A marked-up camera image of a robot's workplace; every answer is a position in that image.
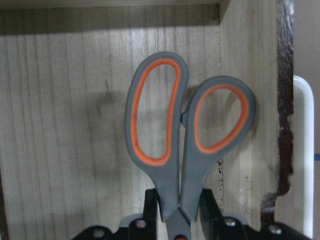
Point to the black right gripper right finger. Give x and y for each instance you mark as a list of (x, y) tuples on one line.
[(210, 215)]

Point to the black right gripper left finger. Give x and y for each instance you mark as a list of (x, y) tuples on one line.
[(150, 210)]

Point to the grey orange scissors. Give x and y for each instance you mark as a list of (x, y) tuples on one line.
[(179, 175)]

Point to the light wooden drawer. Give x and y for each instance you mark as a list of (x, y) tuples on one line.
[(65, 71)]

